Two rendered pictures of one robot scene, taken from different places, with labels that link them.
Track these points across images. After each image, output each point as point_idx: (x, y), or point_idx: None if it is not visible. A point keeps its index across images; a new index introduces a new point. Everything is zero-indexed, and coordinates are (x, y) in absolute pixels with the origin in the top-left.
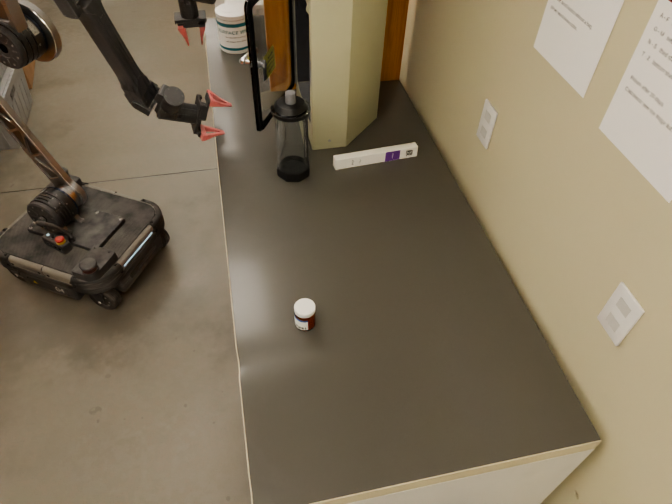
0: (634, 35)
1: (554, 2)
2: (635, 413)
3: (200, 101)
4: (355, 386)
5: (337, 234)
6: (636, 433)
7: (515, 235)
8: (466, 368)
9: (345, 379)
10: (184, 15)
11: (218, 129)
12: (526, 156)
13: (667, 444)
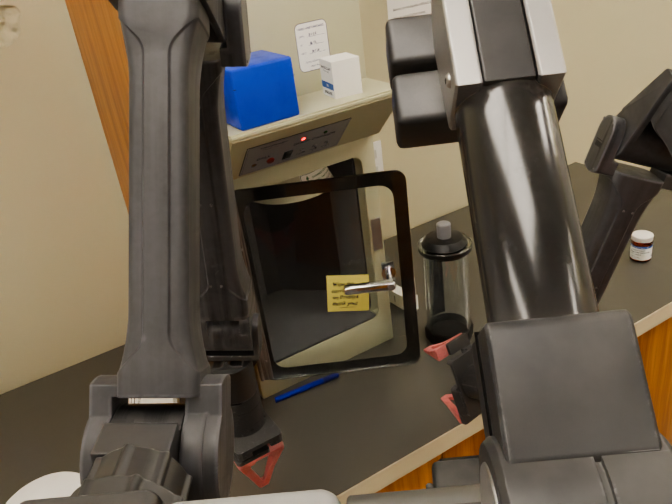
0: None
1: (395, 14)
2: (568, 132)
3: (469, 349)
4: (659, 224)
5: None
6: (573, 139)
7: (449, 186)
8: (584, 197)
9: (660, 229)
10: (263, 414)
11: (445, 400)
12: None
13: (583, 118)
